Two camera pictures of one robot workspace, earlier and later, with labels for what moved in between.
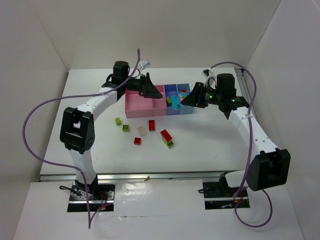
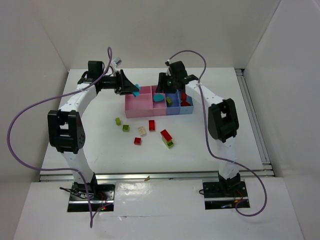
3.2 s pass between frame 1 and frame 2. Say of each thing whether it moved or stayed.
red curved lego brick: stayed
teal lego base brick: moved
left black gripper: moved
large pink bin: stayed
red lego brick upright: stayed
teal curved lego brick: moved
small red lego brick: stayed
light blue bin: stayed
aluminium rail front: stayed
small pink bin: stayed
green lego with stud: stayed
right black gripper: moved
